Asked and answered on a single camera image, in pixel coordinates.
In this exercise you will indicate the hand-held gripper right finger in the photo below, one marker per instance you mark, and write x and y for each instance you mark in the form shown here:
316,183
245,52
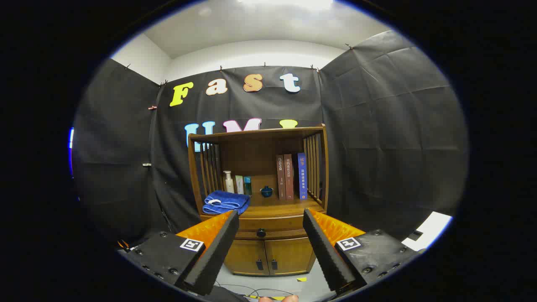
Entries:
325,251

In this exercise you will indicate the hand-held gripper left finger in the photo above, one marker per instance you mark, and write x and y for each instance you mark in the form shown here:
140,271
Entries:
214,256

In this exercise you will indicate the brown wooden drawer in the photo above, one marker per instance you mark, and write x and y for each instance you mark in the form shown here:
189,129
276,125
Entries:
272,226

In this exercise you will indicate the wooden cabinet door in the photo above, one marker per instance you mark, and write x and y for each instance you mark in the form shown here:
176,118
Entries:
289,253
247,256

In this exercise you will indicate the wooden countertop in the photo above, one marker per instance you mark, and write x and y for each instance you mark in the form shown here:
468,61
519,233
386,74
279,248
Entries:
277,205

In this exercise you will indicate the brown wooden cabinet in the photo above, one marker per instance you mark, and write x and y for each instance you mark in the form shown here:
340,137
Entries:
251,155

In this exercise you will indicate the folded blue towel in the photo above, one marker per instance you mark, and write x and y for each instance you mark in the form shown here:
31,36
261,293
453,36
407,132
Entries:
226,202

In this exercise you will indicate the white pump bottle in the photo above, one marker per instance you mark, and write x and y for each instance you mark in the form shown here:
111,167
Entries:
229,184

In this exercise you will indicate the white green tube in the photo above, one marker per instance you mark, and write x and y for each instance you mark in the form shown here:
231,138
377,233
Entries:
239,185

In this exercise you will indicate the teal capped bottle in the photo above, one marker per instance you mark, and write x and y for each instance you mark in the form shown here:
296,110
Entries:
248,186

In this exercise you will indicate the blue book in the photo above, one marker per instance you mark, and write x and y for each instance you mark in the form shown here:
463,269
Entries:
302,176

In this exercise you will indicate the dark blue lidded cup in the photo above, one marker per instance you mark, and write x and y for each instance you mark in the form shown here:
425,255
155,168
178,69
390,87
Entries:
267,192

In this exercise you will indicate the reddish brown book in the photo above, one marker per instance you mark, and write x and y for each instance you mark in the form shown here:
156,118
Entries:
289,176

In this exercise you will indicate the dark brown book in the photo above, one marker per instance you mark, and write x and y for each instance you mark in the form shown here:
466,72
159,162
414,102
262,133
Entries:
280,176

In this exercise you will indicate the white panel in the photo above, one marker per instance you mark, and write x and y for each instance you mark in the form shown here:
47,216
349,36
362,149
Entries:
434,228

